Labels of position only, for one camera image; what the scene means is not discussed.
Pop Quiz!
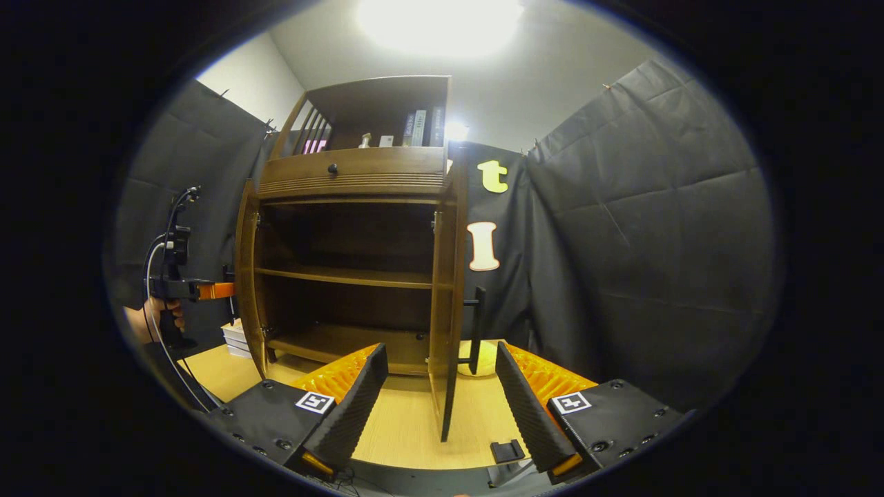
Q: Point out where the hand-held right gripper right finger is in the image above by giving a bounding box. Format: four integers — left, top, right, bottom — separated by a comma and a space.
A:
494, 342, 695, 485

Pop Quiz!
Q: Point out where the wooden double-door shoe cabinet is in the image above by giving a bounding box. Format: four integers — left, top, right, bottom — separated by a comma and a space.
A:
256, 75, 460, 377

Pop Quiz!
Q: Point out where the wooden cabinet door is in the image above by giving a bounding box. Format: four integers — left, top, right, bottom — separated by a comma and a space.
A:
427, 148, 486, 442
233, 179, 270, 379

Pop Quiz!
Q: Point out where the wooden inner cabinet shelf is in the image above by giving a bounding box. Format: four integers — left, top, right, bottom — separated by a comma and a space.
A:
254, 266, 437, 289

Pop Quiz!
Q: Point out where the yellow sponge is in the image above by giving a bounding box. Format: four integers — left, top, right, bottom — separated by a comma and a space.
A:
477, 340, 501, 377

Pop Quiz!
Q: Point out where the black backdrop cloth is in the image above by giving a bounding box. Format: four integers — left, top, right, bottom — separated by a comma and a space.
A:
110, 59, 781, 415

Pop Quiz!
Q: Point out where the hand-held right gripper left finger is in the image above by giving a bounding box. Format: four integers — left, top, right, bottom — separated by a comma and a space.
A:
207, 343, 389, 484

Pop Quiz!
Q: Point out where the black and grey bracket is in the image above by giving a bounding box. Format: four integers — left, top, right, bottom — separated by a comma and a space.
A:
487, 439, 536, 488

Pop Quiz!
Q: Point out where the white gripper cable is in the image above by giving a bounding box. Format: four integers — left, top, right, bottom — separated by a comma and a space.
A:
142, 235, 222, 413

